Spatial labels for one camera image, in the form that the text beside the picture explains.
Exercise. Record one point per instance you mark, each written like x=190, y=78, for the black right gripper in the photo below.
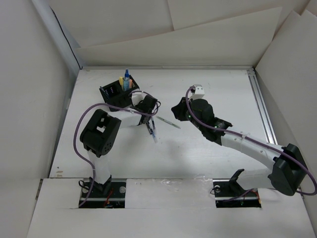
x=179, y=110

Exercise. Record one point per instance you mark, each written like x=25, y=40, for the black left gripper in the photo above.
x=137, y=105

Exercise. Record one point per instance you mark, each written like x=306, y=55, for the dark blue clip pen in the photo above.
x=149, y=128

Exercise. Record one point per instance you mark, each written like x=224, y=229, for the clear blue spray bottle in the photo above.
x=126, y=78

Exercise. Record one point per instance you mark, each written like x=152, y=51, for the yellow highlighter marker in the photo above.
x=121, y=81

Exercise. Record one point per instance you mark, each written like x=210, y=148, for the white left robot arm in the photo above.
x=99, y=134

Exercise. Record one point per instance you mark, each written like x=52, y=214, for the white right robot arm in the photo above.
x=284, y=166

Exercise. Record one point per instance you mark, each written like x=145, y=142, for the blue clear gel pen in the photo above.
x=154, y=137

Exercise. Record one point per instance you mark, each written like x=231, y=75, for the green thin pen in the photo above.
x=168, y=122

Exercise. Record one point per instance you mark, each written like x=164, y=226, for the black slotted organizer box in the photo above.
x=114, y=95

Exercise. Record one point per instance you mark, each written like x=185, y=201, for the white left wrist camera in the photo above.
x=137, y=97

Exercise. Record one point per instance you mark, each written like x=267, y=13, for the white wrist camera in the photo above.
x=197, y=92
x=137, y=97

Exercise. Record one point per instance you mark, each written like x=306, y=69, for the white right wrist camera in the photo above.
x=197, y=92

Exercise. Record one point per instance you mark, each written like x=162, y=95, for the aluminium rail back edge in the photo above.
x=216, y=67

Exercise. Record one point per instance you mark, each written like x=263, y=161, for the aluminium rail right side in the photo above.
x=267, y=125

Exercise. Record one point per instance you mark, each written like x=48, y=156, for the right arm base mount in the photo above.
x=229, y=194

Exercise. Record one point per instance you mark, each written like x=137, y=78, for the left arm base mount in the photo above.
x=110, y=195

